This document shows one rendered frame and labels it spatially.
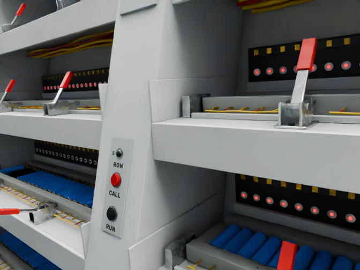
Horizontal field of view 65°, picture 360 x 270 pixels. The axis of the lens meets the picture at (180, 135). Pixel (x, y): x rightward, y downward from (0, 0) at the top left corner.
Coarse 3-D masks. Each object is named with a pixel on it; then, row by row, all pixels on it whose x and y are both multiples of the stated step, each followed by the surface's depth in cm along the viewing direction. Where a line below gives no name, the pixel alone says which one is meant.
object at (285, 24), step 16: (80, 0) 85; (320, 0) 42; (336, 0) 41; (352, 0) 40; (256, 16) 49; (272, 16) 47; (288, 16) 45; (304, 16) 44; (320, 16) 42; (336, 16) 41; (352, 16) 39; (256, 32) 48; (272, 32) 46; (288, 32) 45; (304, 32) 43; (320, 32) 42; (336, 32) 40; (352, 32) 39; (96, 48) 78; (64, 64) 88; (80, 64) 82; (96, 64) 77; (240, 64) 50; (240, 80) 49; (224, 208) 49; (336, 240) 38
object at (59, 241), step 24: (0, 168) 83; (72, 168) 75; (96, 168) 69; (0, 192) 68; (0, 216) 59; (24, 216) 54; (24, 240) 53; (48, 240) 46; (72, 240) 44; (72, 264) 42
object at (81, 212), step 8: (0, 176) 73; (8, 176) 72; (8, 184) 69; (16, 184) 66; (24, 184) 65; (8, 192) 65; (24, 192) 63; (32, 192) 61; (40, 192) 59; (48, 192) 59; (24, 200) 59; (40, 200) 59; (48, 200) 56; (56, 200) 54; (64, 200) 54; (56, 208) 55; (64, 208) 52; (72, 208) 50; (80, 208) 50; (88, 208) 50; (56, 216) 51; (72, 216) 51; (80, 216) 49; (88, 216) 47
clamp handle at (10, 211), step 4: (36, 204) 51; (0, 208) 47; (4, 208) 47; (8, 208) 48; (12, 208) 48; (16, 208) 49; (40, 208) 51; (0, 212) 46; (4, 212) 47; (8, 212) 47; (12, 212) 48; (16, 212) 48; (20, 212) 49; (24, 212) 49; (28, 212) 50; (32, 212) 50
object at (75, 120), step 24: (72, 72) 78; (96, 72) 70; (0, 96) 83; (24, 96) 88; (48, 96) 87; (72, 96) 79; (96, 96) 72; (0, 120) 64; (24, 120) 56; (48, 120) 50; (72, 120) 45; (96, 120) 41; (72, 144) 46; (96, 144) 42
